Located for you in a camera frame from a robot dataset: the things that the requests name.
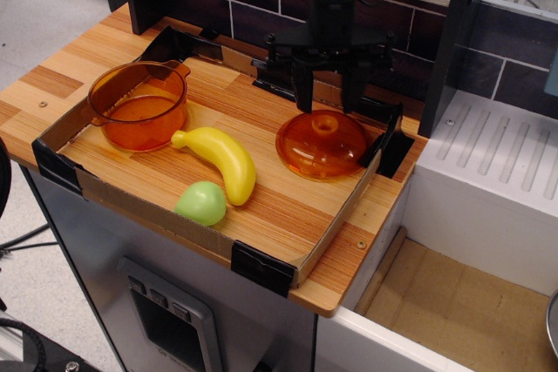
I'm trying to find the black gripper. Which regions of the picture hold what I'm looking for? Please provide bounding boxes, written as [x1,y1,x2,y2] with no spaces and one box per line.
[265,25,397,113]

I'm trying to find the orange transparent pot lid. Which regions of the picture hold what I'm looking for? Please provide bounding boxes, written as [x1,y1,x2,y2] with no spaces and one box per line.
[276,110,374,181]

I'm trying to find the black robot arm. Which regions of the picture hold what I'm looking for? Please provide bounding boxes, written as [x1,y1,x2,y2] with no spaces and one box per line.
[266,0,395,113]

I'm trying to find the orange transparent pot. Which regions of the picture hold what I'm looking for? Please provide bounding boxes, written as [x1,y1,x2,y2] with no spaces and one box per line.
[87,60,191,152]

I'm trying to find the cardboard fence with black tape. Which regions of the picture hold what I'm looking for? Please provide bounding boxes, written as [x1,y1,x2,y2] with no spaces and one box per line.
[32,27,425,315]

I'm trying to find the yellow plastic banana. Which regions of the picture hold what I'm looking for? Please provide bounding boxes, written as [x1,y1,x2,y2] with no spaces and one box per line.
[171,127,256,206]

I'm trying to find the green plastic pear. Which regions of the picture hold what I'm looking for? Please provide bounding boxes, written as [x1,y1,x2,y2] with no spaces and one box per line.
[174,181,227,227]

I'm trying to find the white toy sink unit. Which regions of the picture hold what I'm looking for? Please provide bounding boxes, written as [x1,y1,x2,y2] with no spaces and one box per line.
[315,92,557,371]

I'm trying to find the toy kitchen oven front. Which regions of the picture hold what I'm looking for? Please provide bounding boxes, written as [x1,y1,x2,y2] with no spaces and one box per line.
[24,170,316,371]

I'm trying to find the metal bowl rim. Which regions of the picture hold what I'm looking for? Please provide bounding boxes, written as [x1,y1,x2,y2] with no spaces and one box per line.
[545,291,558,356]

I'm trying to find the black right upright post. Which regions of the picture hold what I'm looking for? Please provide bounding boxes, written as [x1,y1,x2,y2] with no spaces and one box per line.
[418,0,467,138]

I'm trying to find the black cable on floor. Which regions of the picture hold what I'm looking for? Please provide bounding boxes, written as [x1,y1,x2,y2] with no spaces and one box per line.
[0,222,58,255]

